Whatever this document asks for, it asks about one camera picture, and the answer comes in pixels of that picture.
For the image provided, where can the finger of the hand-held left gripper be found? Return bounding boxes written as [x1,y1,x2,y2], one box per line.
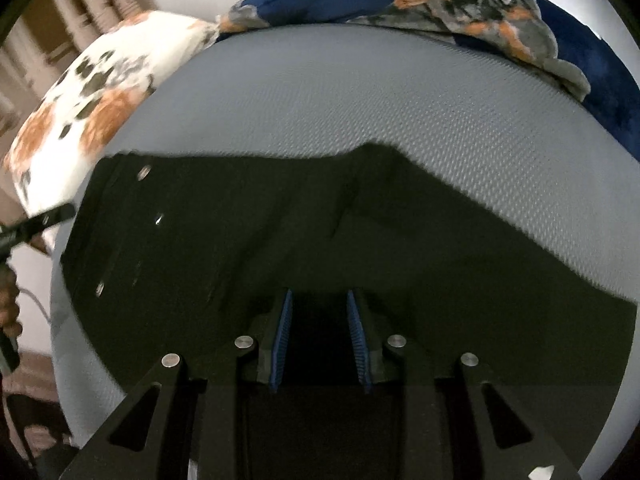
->
[0,203,77,255]

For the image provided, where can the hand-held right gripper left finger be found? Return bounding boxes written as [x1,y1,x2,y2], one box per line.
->
[59,287,294,480]

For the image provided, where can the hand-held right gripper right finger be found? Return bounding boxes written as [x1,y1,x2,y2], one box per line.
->
[345,287,582,480]

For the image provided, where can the black pants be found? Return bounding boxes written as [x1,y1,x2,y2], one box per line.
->
[59,142,627,480]

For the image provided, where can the person's left hand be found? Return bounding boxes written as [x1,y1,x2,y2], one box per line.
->
[0,262,24,342]

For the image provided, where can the white floral pillow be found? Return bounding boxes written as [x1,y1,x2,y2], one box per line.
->
[4,9,222,257]

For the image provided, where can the beige floral curtain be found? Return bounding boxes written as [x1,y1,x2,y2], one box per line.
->
[0,0,158,128]

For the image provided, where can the grey mesh mat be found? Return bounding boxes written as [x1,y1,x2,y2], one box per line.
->
[49,24,627,480]

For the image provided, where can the blue floral blanket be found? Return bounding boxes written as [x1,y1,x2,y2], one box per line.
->
[217,0,628,157]

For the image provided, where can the white cable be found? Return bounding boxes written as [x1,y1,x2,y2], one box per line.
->
[19,286,55,327]

